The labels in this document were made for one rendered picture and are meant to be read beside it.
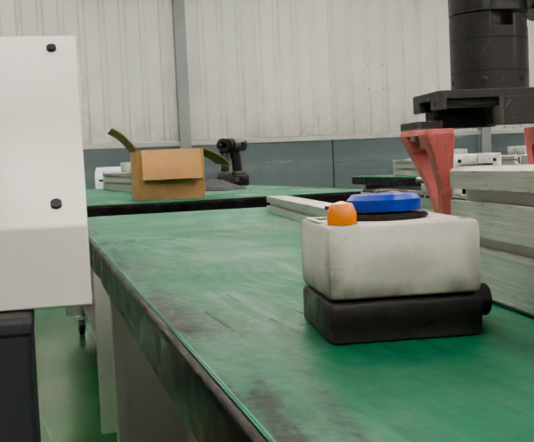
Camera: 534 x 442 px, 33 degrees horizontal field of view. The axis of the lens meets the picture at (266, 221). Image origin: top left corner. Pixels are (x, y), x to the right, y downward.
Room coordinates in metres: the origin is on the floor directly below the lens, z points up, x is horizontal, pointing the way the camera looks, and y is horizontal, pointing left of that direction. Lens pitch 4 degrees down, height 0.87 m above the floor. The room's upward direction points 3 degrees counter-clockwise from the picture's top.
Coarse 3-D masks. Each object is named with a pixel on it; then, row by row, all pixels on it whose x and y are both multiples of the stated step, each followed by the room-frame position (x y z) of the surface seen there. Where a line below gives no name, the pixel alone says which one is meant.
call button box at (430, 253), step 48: (336, 240) 0.44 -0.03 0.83; (384, 240) 0.45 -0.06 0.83; (432, 240) 0.45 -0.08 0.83; (336, 288) 0.44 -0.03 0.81; (384, 288) 0.45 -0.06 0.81; (432, 288) 0.45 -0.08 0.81; (480, 288) 0.49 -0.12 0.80; (336, 336) 0.44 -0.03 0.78; (384, 336) 0.45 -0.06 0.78; (432, 336) 0.45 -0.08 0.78
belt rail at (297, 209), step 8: (272, 200) 1.70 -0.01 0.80; (280, 200) 1.60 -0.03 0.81; (288, 200) 1.52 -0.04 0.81; (296, 200) 1.50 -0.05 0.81; (304, 200) 1.49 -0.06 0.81; (312, 200) 1.48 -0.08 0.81; (272, 208) 1.70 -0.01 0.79; (280, 208) 1.65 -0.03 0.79; (288, 208) 1.55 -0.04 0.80; (296, 208) 1.43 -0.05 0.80; (304, 208) 1.36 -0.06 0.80; (312, 208) 1.29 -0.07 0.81; (320, 208) 1.23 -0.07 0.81; (288, 216) 1.51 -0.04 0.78; (296, 216) 1.43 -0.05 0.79; (304, 216) 1.36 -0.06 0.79; (312, 216) 1.33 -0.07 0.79; (320, 216) 1.27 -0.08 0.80
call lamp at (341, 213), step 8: (336, 208) 0.45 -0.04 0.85; (344, 208) 0.45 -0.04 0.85; (352, 208) 0.45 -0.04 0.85; (328, 216) 0.45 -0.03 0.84; (336, 216) 0.45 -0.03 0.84; (344, 216) 0.45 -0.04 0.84; (352, 216) 0.45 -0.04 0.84; (328, 224) 0.45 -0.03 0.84; (336, 224) 0.45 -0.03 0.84; (344, 224) 0.45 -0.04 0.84; (352, 224) 0.45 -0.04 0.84
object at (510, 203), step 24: (456, 168) 0.61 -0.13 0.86; (480, 168) 0.57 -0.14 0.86; (504, 168) 0.53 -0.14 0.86; (528, 168) 0.50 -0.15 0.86; (480, 192) 0.59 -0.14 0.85; (504, 192) 0.55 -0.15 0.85; (528, 192) 0.49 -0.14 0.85; (480, 216) 0.57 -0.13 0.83; (504, 216) 0.53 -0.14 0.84; (528, 216) 0.49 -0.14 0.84; (480, 240) 0.60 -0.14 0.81; (504, 240) 0.53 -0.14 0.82; (528, 240) 0.49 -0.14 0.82; (504, 264) 0.53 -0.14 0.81; (528, 264) 0.50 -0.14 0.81; (504, 288) 0.53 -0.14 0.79; (528, 288) 0.50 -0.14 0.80; (528, 312) 0.50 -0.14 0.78
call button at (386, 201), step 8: (384, 192) 0.49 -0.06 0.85; (392, 192) 0.49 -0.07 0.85; (400, 192) 0.49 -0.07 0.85; (408, 192) 0.49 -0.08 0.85; (352, 200) 0.48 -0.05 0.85; (360, 200) 0.48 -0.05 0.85; (368, 200) 0.47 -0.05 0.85; (376, 200) 0.47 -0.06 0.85; (384, 200) 0.47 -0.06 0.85; (392, 200) 0.47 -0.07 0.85; (400, 200) 0.47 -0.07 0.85; (408, 200) 0.47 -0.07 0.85; (416, 200) 0.48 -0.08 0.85; (360, 208) 0.47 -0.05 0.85; (368, 208) 0.47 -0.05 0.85; (376, 208) 0.47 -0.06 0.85; (384, 208) 0.47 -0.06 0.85; (392, 208) 0.47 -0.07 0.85; (400, 208) 0.47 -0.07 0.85; (408, 208) 0.47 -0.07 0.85; (416, 208) 0.48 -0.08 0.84
